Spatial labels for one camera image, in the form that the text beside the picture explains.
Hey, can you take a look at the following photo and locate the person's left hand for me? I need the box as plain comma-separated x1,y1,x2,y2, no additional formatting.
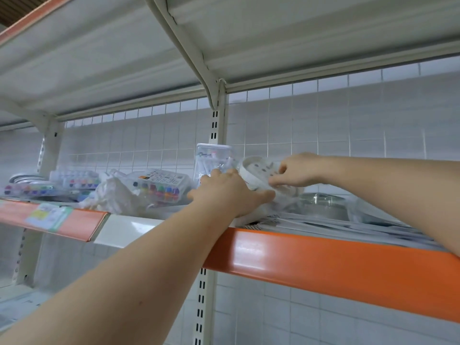
185,169,277,220

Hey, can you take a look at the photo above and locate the person's right hand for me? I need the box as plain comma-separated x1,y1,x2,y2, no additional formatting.
267,153,328,190

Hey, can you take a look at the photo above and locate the soap dishes shelf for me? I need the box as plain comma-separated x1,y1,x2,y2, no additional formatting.
248,201,450,250

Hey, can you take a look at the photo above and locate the orange metal store shelving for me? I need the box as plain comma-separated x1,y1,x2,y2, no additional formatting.
0,0,460,345

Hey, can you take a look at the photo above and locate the person's right forearm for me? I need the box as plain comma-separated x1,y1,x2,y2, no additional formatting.
320,154,460,256

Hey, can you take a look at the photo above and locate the person's left forearm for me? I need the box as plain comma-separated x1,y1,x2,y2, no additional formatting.
0,201,234,345

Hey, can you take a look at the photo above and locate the colourful paint set box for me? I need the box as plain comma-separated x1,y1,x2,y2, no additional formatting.
3,182,57,198
133,170,191,206
50,171,102,193

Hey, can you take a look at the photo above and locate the yellow shelf price label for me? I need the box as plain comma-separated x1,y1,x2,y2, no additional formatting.
25,203,73,233

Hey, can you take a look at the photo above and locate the tall white wrapped container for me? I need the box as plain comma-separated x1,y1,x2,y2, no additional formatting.
193,143,237,185

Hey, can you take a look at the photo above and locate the white crumpled plastic bag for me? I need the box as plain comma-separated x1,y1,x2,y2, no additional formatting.
78,172,155,216

